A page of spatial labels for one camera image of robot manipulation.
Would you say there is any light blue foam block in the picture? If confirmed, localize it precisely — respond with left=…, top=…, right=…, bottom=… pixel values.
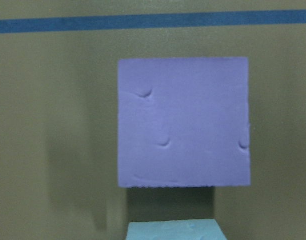
left=126, top=219, right=226, bottom=240

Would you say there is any purple foam block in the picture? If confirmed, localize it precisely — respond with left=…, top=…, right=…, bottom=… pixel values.
left=117, top=57, right=251, bottom=188

